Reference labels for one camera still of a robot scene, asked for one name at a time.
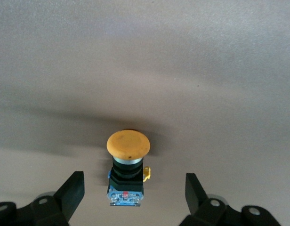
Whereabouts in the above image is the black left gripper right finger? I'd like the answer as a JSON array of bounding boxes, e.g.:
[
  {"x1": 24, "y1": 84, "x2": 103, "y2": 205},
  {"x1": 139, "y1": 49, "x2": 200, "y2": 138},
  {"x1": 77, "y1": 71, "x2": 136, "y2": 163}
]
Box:
[{"x1": 180, "y1": 173, "x2": 281, "y2": 226}]

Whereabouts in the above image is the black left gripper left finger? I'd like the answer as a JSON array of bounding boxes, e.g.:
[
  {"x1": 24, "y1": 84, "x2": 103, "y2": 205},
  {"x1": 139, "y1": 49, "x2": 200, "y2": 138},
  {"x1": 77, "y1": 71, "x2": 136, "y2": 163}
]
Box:
[{"x1": 0, "y1": 171, "x2": 85, "y2": 226}]

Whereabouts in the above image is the yellow mushroom push button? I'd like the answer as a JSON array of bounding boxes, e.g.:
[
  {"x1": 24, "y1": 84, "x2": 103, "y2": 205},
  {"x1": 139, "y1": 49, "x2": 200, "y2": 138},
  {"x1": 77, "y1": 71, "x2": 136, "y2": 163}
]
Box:
[{"x1": 106, "y1": 129, "x2": 152, "y2": 208}]

